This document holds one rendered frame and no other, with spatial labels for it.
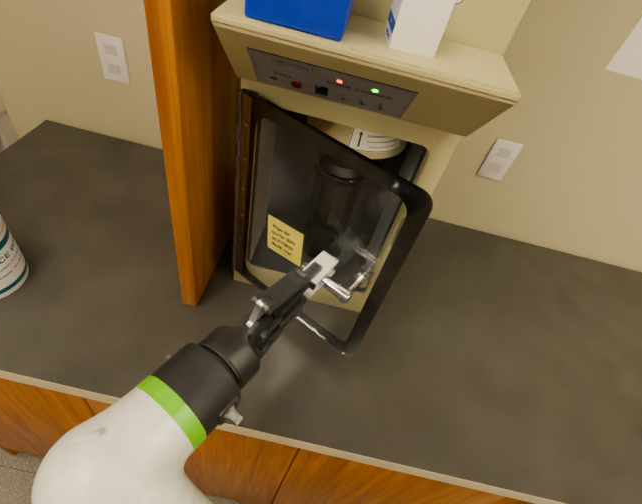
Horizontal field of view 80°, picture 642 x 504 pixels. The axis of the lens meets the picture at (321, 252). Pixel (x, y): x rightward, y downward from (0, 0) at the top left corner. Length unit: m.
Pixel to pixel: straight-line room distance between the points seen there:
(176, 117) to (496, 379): 0.79
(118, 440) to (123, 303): 0.49
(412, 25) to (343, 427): 0.63
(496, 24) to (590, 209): 0.86
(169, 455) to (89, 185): 0.84
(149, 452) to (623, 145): 1.16
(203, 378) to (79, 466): 0.12
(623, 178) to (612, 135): 0.14
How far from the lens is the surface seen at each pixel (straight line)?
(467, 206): 1.23
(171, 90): 0.53
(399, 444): 0.79
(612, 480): 1.00
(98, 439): 0.43
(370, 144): 0.62
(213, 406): 0.44
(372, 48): 0.44
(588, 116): 1.15
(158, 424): 0.43
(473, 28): 0.55
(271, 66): 0.49
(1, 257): 0.89
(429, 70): 0.44
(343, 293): 0.56
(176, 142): 0.57
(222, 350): 0.46
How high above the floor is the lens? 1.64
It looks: 46 degrees down
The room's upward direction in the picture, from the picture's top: 16 degrees clockwise
